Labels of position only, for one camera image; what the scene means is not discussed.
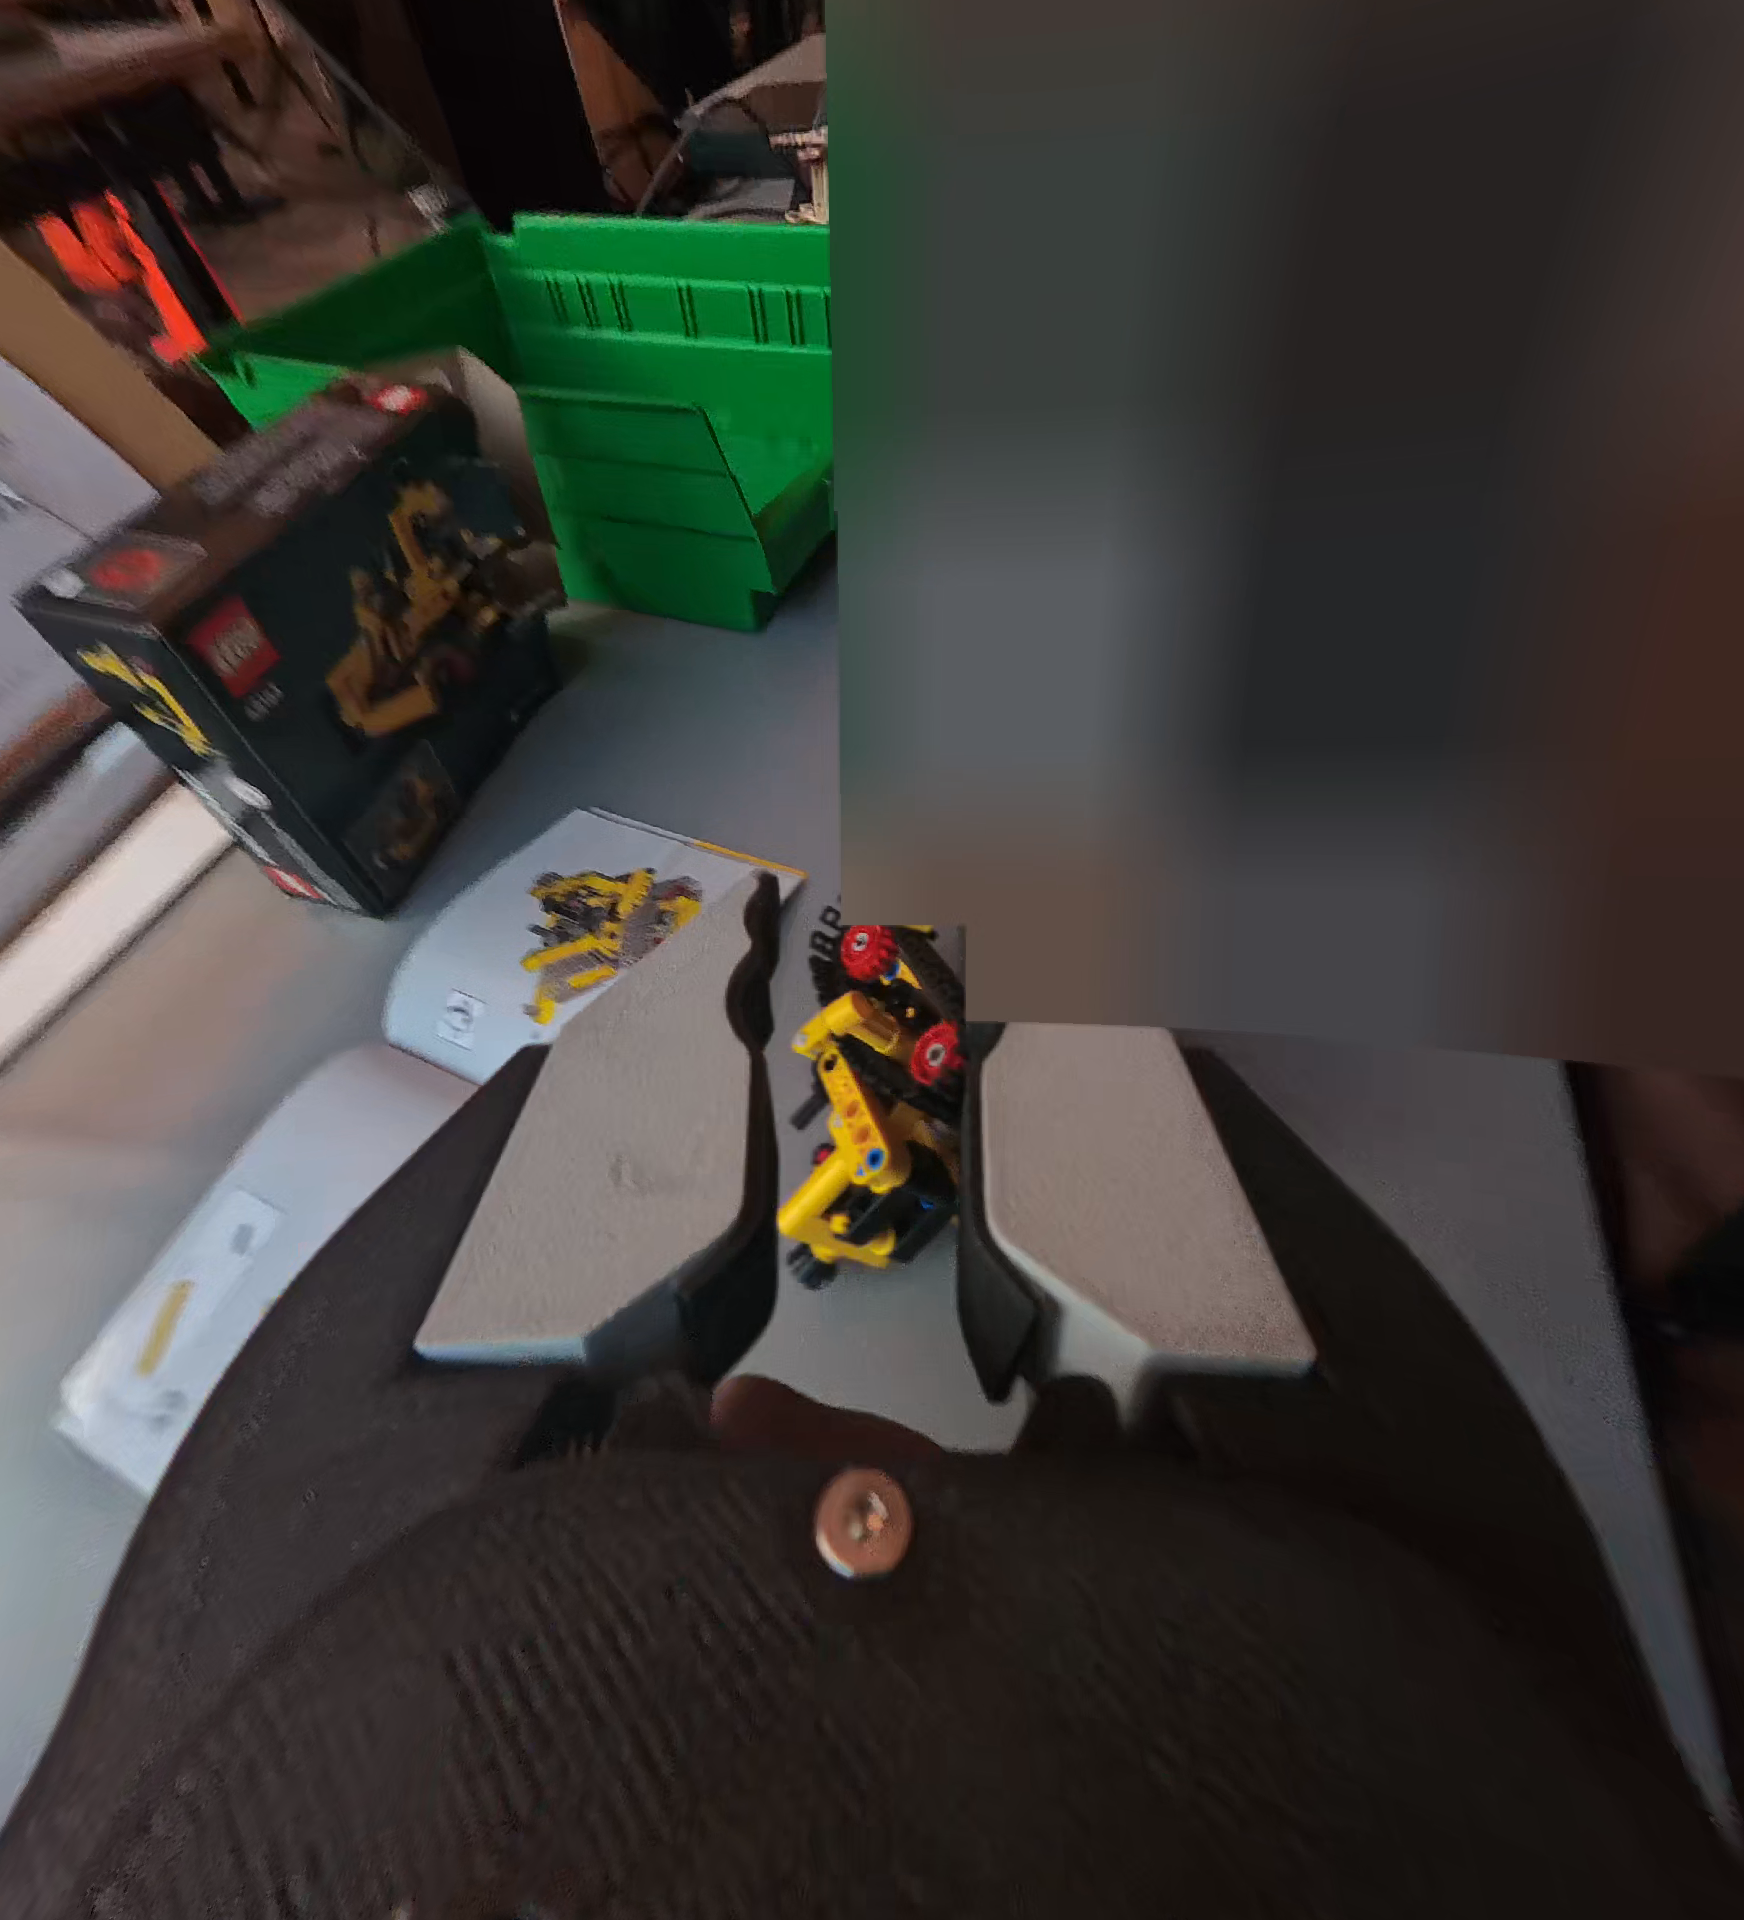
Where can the yellow black lego bulldozer model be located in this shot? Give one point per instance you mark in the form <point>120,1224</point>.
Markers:
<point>857,1111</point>

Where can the lego instruction booklet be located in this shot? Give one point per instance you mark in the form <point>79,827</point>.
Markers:
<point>588,960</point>

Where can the green storage bin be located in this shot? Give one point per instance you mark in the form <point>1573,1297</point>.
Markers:
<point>661,495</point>
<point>362,300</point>

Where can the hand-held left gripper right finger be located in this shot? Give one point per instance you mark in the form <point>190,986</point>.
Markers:
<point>1111,1185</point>

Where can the printed instruction sheet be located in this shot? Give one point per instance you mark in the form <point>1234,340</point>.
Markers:
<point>2,602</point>

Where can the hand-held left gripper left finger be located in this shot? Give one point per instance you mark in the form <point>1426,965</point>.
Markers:
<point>618,1185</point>

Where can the dark lego set box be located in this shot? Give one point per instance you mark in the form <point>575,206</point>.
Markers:
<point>303,660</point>

